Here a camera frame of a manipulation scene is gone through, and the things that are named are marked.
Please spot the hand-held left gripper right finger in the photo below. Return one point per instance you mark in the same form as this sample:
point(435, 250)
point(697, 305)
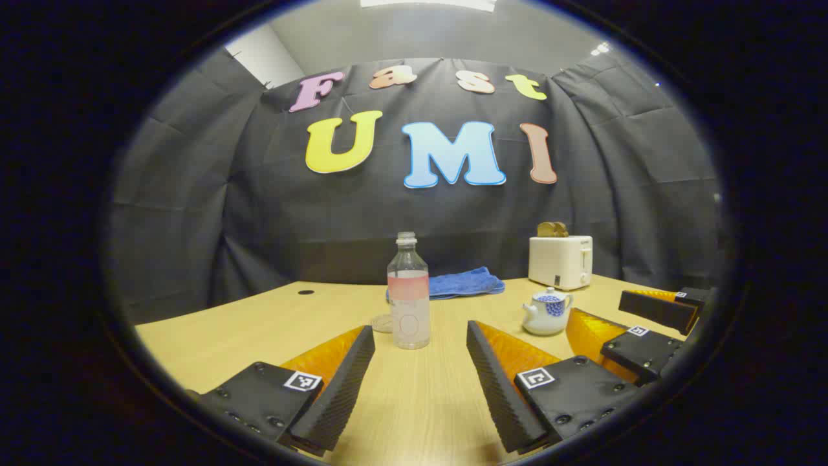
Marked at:
point(501, 395)

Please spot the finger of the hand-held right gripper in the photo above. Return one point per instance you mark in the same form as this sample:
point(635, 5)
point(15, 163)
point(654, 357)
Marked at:
point(637, 353)
point(656, 312)

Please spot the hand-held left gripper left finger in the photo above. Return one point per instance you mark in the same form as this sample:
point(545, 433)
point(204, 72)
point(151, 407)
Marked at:
point(336, 388)

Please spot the round coaster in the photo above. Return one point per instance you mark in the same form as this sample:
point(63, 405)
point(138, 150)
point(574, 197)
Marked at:
point(380, 323)

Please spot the white blue-patterned teacup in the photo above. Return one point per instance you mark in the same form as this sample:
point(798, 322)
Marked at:
point(546, 317)

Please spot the white teacup lid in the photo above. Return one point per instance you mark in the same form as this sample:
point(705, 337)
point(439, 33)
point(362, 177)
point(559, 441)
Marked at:
point(549, 292)

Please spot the clear plastic water bottle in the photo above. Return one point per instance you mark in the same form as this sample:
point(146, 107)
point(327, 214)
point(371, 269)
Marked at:
point(409, 304)

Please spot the white toaster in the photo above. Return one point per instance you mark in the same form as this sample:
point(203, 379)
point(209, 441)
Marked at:
point(559, 262)

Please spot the blue folded towel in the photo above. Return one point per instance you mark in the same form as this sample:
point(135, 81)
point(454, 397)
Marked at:
point(462, 283)

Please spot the brown toast slice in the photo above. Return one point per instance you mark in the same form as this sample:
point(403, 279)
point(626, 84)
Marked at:
point(561, 230)
point(546, 230)

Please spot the black backdrop cloth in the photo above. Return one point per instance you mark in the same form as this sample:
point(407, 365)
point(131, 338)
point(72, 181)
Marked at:
point(272, 213)

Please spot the ceiling light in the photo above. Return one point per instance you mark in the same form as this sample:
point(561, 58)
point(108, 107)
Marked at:
point(427, 4)

